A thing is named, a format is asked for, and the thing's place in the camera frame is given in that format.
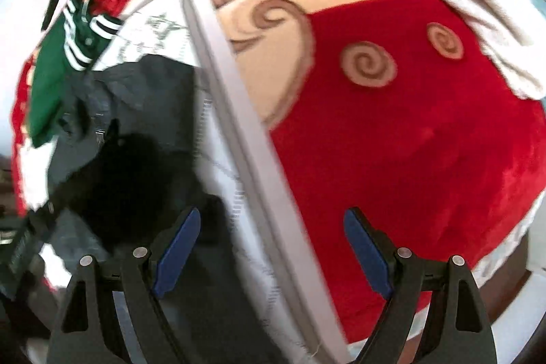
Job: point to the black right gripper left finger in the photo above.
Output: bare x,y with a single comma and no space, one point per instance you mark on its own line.
88,328

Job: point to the black jacket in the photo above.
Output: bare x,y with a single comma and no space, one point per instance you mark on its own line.
121,173

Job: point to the red floral blanket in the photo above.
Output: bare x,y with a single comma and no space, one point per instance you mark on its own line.
390,106

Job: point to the green striped garment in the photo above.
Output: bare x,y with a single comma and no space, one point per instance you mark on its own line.
73,44

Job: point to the white quilted mat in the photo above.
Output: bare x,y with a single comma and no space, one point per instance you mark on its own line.
235,160

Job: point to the white fluffy towel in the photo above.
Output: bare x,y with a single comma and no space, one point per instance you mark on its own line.
511,33

